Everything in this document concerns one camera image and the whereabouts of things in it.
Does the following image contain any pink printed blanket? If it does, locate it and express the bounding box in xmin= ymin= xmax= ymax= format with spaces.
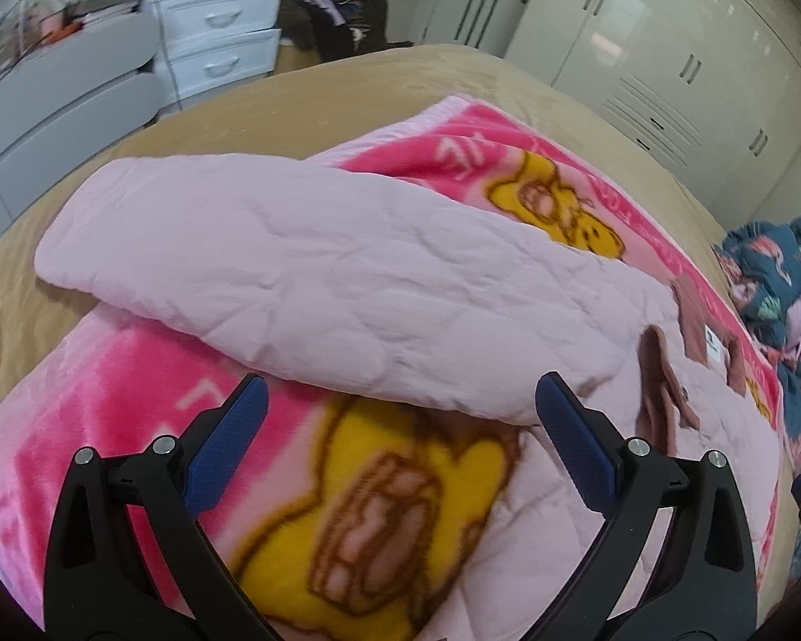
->
xmin=0 ymin=93 xmax=801 ymax=641

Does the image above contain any beige bed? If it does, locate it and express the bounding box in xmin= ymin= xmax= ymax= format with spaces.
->
xmin=0 ymin=43 xmax=801 ymax=641

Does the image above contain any pile of desk clutter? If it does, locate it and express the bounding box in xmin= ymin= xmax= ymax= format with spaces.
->
xmin=0 ymin=0 xmax=151 ymax=91

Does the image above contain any blue flamingo print quilt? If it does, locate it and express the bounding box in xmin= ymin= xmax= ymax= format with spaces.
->
xmin=713 ymin=215 xmax=801 ymax=482

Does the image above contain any white chest of drawers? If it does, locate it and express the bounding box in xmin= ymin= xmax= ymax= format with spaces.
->
xmin=130 ymin=0 xmax=285 ymax=114

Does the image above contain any pink quilted jacket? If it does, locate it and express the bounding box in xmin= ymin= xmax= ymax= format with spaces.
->
xmin=33 ymin=152 xmax=785 ymax=641

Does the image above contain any white wardrobe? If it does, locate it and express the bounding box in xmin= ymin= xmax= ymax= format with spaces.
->
xmin=504 ymin=0 xmax=801 ymax=228

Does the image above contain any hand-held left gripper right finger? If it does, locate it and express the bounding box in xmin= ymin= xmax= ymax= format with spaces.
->
xmin=534 ymin=371 xmax=758 ymax=641

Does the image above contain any dark bag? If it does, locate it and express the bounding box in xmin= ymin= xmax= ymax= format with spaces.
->
xmin=320 ymin=0 xmax=394 ymax=62

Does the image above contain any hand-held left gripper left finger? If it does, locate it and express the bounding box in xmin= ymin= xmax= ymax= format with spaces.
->
xmin=43 ymin=374 xmax=281 ymax=641

